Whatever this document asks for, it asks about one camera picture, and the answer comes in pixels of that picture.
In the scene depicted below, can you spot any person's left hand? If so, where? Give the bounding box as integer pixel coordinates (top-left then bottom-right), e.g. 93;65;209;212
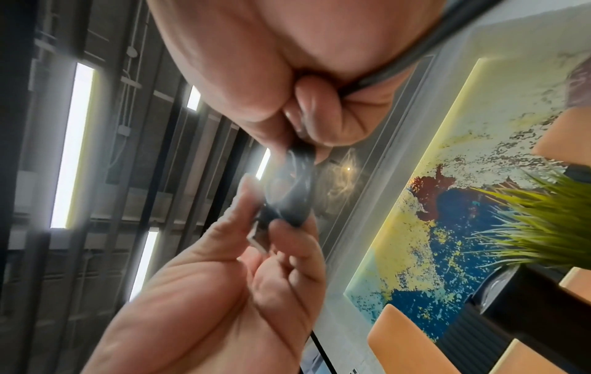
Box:
80;175;329;374

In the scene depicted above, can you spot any person's right hand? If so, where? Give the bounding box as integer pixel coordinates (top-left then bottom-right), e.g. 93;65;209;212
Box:
145;0;451;165

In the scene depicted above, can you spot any thin black cable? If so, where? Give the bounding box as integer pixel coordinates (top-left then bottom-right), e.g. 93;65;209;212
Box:
246;0;507;254

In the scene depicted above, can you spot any dark framed glass door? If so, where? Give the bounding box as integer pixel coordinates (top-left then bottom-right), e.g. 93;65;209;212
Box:
300;330;338;374

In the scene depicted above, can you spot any row of ceiling light strips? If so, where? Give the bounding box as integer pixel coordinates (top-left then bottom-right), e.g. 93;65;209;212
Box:
49;62;274;303

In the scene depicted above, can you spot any wooden table with blue inlay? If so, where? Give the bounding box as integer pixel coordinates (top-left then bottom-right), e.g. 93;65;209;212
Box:
489;266;591;374

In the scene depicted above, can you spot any black travel mug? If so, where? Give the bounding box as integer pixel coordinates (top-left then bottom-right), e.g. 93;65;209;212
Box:
464;264;591;366

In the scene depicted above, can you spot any green potted plant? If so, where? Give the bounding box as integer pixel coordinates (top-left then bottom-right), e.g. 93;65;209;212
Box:
465;167;591;267

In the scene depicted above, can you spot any colourful abstract wall painting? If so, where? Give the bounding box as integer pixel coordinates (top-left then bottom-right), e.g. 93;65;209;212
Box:
344;54;591;344

